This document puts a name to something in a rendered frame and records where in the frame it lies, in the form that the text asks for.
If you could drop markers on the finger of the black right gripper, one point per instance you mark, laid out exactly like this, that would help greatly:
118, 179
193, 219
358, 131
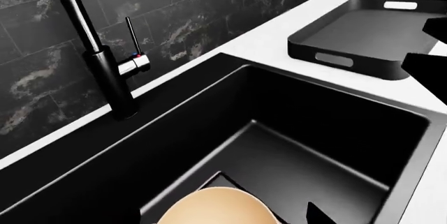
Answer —
427, 71
437, 29

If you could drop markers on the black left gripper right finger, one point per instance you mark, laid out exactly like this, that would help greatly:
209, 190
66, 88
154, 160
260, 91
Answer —
318, 215

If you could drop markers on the black rectangular kitchen sink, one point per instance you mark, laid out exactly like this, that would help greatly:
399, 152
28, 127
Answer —
297, 135

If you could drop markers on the black faucet with chrome lever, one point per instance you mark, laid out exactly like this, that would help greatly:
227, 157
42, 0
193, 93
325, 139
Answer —
110, 77

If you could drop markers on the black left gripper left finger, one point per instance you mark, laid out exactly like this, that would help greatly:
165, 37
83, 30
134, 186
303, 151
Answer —
134, 218

